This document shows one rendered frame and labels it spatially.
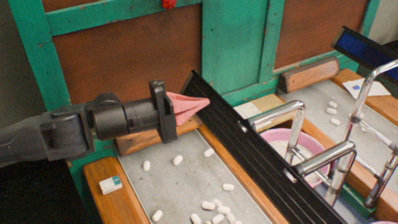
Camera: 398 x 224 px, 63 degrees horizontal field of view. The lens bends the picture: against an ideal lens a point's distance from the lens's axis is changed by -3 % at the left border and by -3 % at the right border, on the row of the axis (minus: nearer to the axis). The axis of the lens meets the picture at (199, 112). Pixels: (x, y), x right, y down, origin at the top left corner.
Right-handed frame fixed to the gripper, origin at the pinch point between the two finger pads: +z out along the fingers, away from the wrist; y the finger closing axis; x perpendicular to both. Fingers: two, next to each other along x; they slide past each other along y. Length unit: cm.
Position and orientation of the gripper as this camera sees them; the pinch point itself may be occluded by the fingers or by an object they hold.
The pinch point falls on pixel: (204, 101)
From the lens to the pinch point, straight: 61.6
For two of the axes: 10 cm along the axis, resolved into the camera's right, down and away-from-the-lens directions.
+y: 1.1, 9.3, 3.6
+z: 9.4, -2.1, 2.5
